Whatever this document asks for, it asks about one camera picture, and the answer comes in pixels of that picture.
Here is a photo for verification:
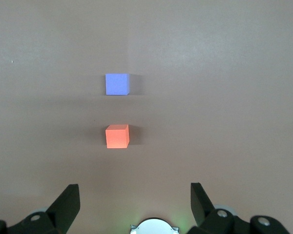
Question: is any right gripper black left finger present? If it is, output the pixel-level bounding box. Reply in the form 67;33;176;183
0;184;80;234

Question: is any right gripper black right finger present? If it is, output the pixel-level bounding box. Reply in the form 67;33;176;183
187;182;293;234

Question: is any orange foam block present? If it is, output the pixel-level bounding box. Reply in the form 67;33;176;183
105;124;130;149

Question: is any purple foam block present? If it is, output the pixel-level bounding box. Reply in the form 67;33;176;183
105;73;130;96

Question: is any brown table mat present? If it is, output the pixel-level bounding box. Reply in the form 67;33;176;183
0;0;293;234

